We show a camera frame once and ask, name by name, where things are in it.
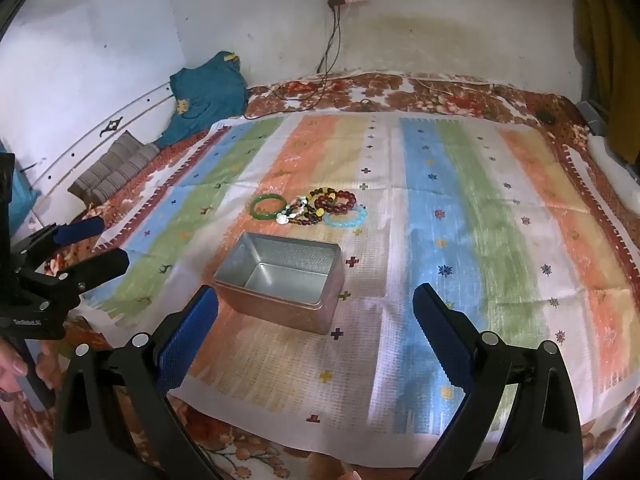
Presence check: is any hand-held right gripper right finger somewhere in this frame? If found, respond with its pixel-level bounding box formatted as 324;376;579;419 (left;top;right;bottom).
412;282;584;480

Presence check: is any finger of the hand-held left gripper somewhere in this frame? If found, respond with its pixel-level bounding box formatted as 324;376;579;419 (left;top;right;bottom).
12;216;106;272
30;247;131;293

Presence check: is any light blue bead bracelet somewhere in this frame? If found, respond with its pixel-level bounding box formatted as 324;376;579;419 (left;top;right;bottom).
322;204;369;229

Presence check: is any yellow and dark bead bracelet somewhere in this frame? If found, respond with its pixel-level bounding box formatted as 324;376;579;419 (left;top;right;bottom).
306;186;342;217

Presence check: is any rectangular metal tin box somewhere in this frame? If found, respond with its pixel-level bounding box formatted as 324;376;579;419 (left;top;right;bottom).
213;231;345;336

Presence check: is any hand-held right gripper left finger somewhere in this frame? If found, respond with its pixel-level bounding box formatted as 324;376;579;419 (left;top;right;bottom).
52;284;222;480

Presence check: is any white curved headboard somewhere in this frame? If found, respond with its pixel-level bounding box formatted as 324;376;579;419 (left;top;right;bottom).
0;79;177;228

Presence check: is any teal garment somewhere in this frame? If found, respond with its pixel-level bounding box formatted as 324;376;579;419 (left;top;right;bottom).
159;51;250;150

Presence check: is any grey box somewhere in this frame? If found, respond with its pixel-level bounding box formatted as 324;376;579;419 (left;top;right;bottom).
574;101;609;137

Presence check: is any dark red bead bracelet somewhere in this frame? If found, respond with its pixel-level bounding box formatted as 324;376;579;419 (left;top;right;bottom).
314;189;358;217

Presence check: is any green jade bangle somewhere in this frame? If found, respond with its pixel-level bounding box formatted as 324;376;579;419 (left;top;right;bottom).
250;194;289;222

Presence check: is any yellow hanging cloth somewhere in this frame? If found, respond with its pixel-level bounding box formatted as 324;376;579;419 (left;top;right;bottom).
571;0;640;163

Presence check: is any black cable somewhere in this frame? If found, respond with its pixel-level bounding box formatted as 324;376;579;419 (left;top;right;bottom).
267;2;347;111

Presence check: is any striped pastel cloth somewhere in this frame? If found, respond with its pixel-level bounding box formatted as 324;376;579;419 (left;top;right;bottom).
82;110;640;453

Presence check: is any person's left hand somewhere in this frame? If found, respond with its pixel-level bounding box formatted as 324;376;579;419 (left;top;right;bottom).
0;336;29;397

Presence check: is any striped folded cushion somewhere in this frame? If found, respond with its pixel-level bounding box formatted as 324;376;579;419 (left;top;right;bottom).
67;130;161;205

